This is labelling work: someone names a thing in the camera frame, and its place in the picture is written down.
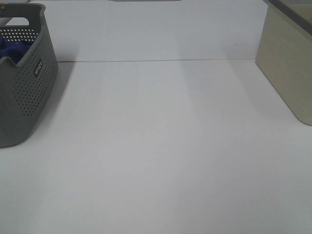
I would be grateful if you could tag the blue microfibre towel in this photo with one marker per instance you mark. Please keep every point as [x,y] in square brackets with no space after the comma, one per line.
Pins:
[14,50]

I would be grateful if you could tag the beige storage box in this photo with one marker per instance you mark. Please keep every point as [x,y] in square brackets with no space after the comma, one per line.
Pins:
[285,54]

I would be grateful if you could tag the grey perforated laundry basket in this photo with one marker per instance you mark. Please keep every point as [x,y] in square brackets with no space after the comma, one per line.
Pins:
[25,87]

